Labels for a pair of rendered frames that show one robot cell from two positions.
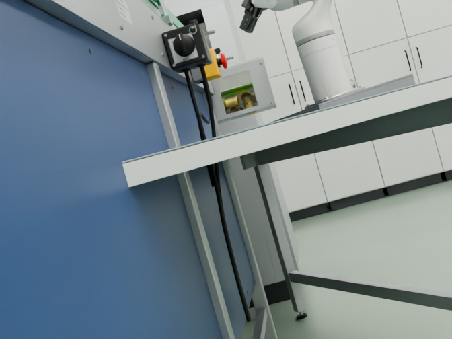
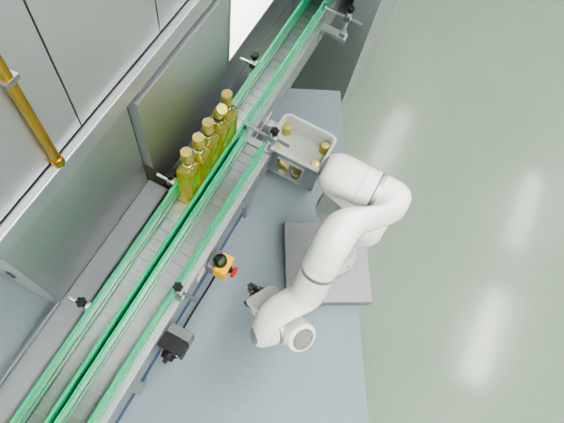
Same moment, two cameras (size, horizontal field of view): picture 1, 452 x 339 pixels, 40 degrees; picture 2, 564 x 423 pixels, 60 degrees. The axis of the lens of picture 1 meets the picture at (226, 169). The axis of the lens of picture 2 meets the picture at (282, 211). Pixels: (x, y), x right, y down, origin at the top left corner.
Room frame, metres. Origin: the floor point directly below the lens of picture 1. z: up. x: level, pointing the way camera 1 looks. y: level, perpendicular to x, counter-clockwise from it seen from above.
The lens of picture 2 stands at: (1.17, -0.20, 2.55)
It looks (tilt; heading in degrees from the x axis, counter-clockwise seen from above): 66 degrees down; 5
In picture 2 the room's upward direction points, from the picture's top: 17 degrees clockwise
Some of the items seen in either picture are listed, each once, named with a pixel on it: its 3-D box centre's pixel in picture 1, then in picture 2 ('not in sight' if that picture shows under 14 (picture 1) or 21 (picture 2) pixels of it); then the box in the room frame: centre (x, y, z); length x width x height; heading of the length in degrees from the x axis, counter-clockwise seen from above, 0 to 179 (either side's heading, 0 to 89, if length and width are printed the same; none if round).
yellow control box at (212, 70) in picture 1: (205, 66); (221, 265); (1.62, -0.02, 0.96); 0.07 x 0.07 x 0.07; 83
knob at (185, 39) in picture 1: (183, 44); (166, 357); (1.28, 0.02, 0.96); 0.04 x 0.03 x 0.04; 83
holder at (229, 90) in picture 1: (231, 95); (292, 149); (2.16, -0.09, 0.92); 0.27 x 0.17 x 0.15; 83
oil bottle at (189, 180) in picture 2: not in sight; (189, 180); (1.78, 0.16, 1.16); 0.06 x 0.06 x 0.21; 83
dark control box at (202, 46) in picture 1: (187, 49); (176, 341); (1.34, 0.01, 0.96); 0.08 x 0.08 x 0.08; 83
